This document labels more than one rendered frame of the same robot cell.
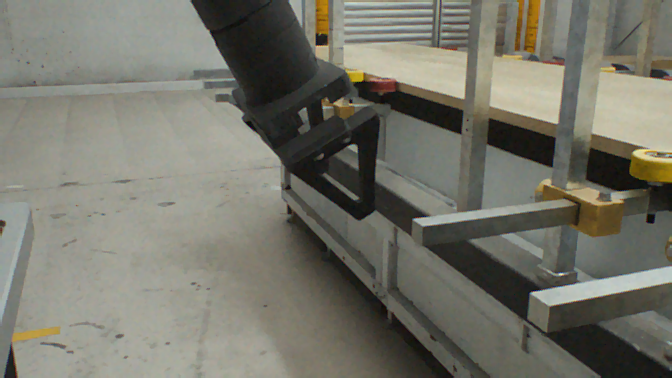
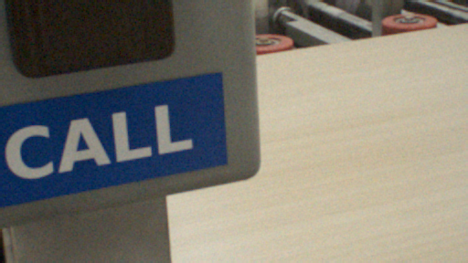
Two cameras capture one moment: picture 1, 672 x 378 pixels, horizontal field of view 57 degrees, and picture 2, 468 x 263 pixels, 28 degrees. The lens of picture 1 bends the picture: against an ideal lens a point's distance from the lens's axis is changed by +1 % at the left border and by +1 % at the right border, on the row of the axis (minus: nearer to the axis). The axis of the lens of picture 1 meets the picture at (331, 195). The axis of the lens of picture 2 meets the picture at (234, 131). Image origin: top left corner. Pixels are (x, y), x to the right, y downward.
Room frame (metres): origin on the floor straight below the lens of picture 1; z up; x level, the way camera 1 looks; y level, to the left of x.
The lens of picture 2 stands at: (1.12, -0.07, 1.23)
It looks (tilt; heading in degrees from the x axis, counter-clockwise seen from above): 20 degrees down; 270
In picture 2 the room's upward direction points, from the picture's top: 3 degrees counter-clockwise
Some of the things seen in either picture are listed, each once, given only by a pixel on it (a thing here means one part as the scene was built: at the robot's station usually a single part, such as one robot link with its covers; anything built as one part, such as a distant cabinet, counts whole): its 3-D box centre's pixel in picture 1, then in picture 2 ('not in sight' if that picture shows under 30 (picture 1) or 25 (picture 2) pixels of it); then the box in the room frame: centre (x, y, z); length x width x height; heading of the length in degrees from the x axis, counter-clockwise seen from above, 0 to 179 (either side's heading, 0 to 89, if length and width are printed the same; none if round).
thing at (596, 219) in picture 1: (575, 205); not in sight; (0.90, -0.37, 0.84); 0.14 x 0.06 x 0.05; 21
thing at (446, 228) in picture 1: (549, 215); not in sight; (0.86, -0.32, 0.83); 0.43 x 0.03 x 0.04; 111
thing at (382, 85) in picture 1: (382, 96); not in sight; (1.86, -0.15, 0.85); 0.08 x 0.08 x 0.11
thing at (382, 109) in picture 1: (320, 113); not in sight; (1.79, 0.03, 0.82); 0.43 x 0.03 x 0.04; 111
